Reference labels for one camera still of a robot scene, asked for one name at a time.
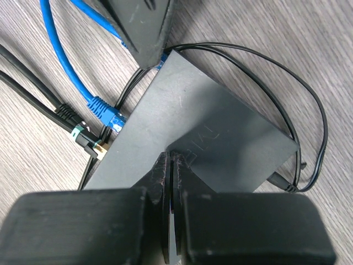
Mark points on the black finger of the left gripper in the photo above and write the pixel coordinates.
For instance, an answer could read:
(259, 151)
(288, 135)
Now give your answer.
(144, 26)

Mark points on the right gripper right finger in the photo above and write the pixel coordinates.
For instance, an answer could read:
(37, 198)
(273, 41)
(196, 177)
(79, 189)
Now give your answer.
(244, 228)

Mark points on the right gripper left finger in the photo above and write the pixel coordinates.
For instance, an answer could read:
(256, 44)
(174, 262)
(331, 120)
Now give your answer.
(107, 226)

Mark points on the black network switch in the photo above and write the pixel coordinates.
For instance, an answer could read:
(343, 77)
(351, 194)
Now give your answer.
(227, 143)

